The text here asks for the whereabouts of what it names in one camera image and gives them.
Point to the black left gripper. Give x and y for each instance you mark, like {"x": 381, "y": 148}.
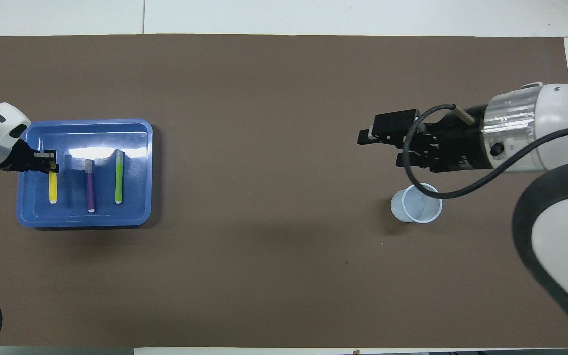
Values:
{"x": 17, "y": 158}

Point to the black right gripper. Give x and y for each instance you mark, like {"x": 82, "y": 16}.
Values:
{"x": 456, "y": 145}

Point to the yellow pen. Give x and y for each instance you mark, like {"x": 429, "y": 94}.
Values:
{"x": 53, "y": 190}

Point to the purple pen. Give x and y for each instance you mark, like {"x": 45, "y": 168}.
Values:
{"x": 90, "y": 190}

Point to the green pen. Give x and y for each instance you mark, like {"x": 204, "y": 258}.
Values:
{"x": 119, "y": 180}

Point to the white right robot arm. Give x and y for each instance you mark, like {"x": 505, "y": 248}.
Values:
{"x": 560, "y": 113}

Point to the blue plastic tray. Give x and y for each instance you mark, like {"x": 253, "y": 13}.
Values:
{"x": 82, "y": 219}

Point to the translucent plastic cup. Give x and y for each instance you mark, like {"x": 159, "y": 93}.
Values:
{"x": 419, "y": 209}

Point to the brown table mat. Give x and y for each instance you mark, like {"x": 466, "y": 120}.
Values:
{"x": 264, "y": 148}

